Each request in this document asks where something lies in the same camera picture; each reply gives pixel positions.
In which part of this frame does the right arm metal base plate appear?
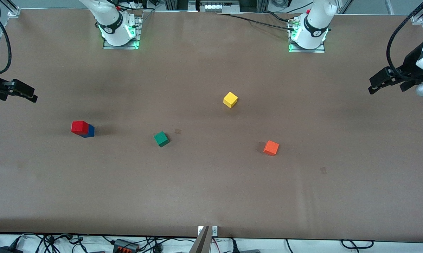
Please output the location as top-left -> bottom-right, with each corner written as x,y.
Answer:
102,16 -> 141,50

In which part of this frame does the green cube block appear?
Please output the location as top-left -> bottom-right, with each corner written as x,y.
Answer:
153,131 -> 170,148

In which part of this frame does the yellow cube block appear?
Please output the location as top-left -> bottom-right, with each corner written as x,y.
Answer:
223,92 -> 238,109

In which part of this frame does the short black table cable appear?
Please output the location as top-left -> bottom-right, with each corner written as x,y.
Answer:
262,11 -> 296,24

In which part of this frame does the orange cube block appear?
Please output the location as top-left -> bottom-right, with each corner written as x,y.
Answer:
263,140 -> 280,156

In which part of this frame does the red cube block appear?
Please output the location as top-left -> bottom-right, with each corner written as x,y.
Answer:
71,121 -> 89,136

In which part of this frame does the long black table cable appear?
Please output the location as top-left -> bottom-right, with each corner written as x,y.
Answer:
229,14 -> 296,31

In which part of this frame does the grey slanted post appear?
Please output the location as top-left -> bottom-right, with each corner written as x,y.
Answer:
188,226 -> 212,253

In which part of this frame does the grey electronics box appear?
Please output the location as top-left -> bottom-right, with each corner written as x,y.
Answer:
199,0 -> 241,14

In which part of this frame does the brown table cover sheet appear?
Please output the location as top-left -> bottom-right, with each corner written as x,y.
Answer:
0,9 -> 423,243

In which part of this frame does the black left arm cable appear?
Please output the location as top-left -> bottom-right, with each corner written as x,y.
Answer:
387,0 -> 423,78

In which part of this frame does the black orange power strip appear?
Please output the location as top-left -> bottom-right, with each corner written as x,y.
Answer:
113,239 -> 140,253

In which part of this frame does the black looped floor cable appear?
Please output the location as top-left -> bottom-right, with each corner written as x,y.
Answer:
341,240 -> 374,249

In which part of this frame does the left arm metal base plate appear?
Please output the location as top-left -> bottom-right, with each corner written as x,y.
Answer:
288,21 -> 326,53

